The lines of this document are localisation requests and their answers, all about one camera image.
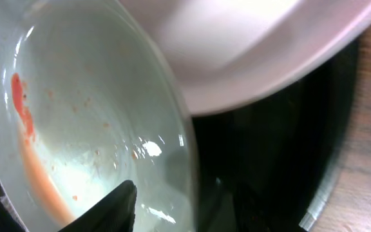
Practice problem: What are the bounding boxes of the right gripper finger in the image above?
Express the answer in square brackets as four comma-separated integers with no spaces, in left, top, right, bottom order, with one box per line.
[59,180,137,232]

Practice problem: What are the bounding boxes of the light grey plate bottom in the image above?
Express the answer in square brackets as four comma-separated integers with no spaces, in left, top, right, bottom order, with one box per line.
[0,1,196,231]

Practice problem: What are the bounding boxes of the pinkish white plate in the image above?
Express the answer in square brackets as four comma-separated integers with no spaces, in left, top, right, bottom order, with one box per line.
[122,0,371,115]

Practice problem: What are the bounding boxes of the round black serving tray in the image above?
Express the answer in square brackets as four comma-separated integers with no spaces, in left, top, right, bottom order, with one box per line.
[0,38,360,232]

